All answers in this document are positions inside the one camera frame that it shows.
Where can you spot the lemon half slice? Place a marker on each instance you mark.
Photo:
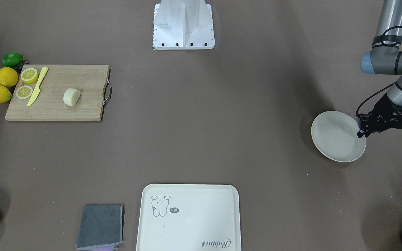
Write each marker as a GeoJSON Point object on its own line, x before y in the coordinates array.
{"type": "Point", "coordinates": [29, 76]}
{"type": "Point", "coordinates": [24, 92]}

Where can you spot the yellow plastic knife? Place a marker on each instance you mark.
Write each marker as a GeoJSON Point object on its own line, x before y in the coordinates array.
{"type": "Point", "coordinates": [36, 90]}

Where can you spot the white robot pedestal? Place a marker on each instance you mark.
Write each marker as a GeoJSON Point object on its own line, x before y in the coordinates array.
{"type": "Point", "coordinates": [183, 25]}

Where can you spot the green lime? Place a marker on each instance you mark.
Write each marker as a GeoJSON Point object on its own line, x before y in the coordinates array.
{"type": "Point", "coordinates": [12, 59]}

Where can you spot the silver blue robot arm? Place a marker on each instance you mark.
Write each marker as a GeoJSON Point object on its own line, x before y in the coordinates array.
{"type": "Point", "coordinates": [385, 58]}

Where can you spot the grey folded cloth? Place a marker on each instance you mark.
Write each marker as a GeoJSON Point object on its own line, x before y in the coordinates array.
{"type": "Point", "coordinates": [101, 227]}

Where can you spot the cream rectangular tray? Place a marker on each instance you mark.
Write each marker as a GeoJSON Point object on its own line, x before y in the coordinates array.
{"type": "Point", "coordinates": [189, 217]}

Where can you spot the round cream plate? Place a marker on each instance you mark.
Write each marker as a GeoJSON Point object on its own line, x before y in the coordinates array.
{"type": "Point", "coordinates": [335, 135]}

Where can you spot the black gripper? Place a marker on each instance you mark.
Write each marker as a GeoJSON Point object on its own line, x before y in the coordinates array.
{"type": "Point", "coordinates": [383, 106]}

